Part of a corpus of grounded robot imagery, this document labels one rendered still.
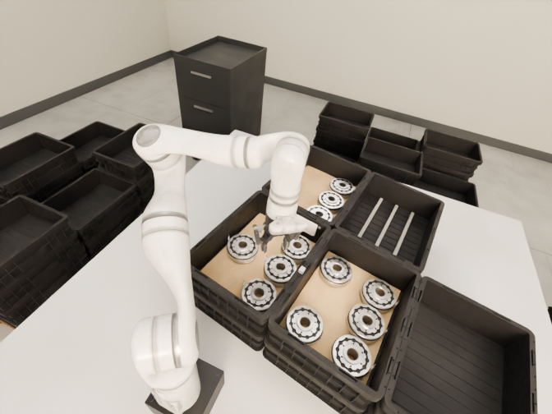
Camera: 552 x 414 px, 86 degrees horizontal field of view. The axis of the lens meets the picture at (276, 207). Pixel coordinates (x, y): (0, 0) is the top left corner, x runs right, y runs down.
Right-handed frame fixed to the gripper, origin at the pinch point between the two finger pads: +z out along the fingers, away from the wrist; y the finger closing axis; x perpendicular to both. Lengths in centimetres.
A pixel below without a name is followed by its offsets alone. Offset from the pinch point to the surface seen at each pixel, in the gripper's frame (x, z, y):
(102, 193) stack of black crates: -98, 60, 75
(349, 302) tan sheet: 14.0, 14.6, -21.6
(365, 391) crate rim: 38.2, 4.4, -11.2
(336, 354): 28.0, 11.2, -10.5
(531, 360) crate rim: 41, 6, -57
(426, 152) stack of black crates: -97, 44, -143
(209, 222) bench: -36.9, 27.9, 16.6
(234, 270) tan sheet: -3.2, 14.7, 10.9
